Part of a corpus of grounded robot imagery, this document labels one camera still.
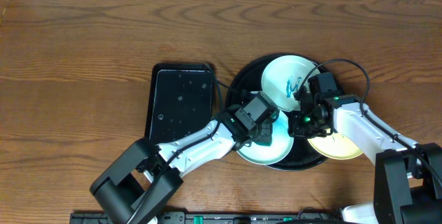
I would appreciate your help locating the yellow plate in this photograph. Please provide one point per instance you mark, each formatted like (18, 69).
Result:
(335, 146)

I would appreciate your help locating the white plate with M stain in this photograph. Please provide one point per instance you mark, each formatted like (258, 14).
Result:
(282, 78)

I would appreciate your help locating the white plate with blue splat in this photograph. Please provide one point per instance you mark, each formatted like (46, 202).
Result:
(267, 153)

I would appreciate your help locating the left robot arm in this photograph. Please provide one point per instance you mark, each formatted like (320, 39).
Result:
(143, 179)

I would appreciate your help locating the green yellow sponge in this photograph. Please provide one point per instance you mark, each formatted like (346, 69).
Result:
(265, 130)

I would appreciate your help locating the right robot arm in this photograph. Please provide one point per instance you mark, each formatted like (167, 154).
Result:
(407, 186)

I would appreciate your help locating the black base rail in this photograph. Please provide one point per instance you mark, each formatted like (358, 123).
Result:
(201, 218)

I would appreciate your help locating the black round tray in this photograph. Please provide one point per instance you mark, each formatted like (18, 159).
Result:
(302, 155)

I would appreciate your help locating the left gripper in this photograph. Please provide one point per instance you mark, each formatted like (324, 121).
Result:
(264, 134)

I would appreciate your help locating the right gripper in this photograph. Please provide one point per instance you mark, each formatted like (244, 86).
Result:
(295, 128)

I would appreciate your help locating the black rectangular tray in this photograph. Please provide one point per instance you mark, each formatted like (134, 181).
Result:
(180, 101)

